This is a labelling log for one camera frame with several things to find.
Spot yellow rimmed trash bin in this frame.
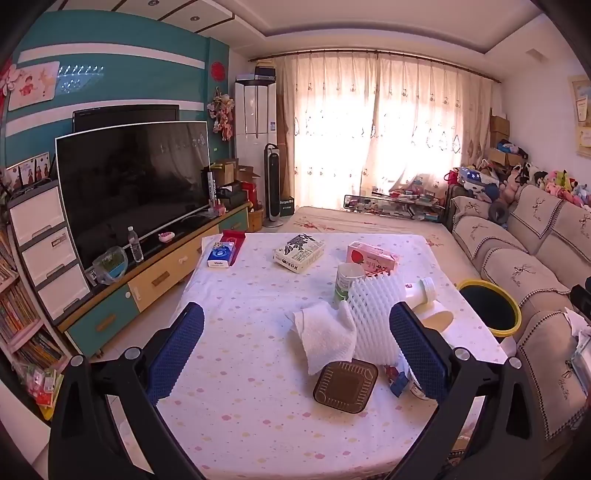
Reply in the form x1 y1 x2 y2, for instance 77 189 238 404
455 279 522 337

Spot curtain rod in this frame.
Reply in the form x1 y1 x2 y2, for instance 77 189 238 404
247 50 502 84

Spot cream patterned curtain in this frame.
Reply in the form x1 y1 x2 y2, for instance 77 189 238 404
272 51 497 213

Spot clear water bottle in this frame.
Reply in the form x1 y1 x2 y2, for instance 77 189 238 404
127 226 145 264

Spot white standing air conditioner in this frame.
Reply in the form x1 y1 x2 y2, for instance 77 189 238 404
234 78 279 204

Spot blue tissue pack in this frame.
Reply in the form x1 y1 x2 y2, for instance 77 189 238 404
206 242 237 268

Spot pink drink carton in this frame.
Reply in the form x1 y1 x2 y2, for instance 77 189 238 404
347 241 402 276

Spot green white plastic bottle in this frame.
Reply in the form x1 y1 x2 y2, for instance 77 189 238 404
333 263 366 308

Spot framed photo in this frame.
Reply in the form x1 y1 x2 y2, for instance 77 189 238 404
4 152 51 188

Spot small black television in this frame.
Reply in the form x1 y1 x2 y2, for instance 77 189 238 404
72 104 181 134

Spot white foam fruit net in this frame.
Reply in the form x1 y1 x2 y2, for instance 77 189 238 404
346 272 407 370

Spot bookshelf with books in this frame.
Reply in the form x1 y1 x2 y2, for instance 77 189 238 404
0 226 70 421

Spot black tower fan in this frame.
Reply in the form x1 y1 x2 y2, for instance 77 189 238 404
263 143 284 228

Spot red box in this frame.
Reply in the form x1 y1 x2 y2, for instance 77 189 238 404
217 230 246 267

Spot white plastic drawer unit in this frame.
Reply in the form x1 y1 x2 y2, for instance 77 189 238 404
7 180 93 324

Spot small blue white carton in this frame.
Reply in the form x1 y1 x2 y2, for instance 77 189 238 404
385 364 426 400

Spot beige sofa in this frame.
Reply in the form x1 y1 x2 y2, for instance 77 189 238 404
445 185 591 455

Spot hanging flower decoration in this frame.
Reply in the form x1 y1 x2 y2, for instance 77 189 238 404
208 88 236 141

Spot pile of plush toys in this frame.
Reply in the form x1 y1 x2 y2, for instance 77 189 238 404
489 161 591 208

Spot cluttered glass coffee table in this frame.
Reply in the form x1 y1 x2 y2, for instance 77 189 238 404
343 187 446 222

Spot large flat television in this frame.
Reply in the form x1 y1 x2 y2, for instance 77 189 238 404
55 121 212 271

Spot black white printed box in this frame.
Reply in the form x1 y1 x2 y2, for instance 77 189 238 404
274 233 325 274

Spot dotted white tablecloth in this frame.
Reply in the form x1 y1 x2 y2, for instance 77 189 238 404
157 232 509 480

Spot white supplement bottle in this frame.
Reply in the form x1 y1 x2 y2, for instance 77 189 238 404
405 277 438 309

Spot pink wall poster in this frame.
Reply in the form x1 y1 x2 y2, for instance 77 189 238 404
7 61 61 112

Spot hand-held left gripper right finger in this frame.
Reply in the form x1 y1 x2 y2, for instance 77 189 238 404
383 302 548 480

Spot stack of cardboard boxes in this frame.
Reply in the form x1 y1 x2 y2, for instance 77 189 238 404
212 159 262 190

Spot wall calendar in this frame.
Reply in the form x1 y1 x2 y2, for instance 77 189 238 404
568 76 591 153

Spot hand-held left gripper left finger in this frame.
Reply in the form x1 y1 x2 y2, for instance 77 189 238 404
48 302 206 480

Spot clear plastic bag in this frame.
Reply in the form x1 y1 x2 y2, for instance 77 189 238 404
91 246 129 287

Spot brown cardboard boxes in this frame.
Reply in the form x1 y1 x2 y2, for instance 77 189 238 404
489 108 511 148

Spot white paper bag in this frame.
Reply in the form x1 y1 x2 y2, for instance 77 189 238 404
563 309 591 398

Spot white paper towel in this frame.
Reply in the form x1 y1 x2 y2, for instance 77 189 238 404
291 300 358 377

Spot teal yellow television cabinet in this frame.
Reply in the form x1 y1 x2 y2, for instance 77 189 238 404
58 203 250 358

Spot floral printed mat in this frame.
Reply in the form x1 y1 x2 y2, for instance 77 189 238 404
277 206 462 273

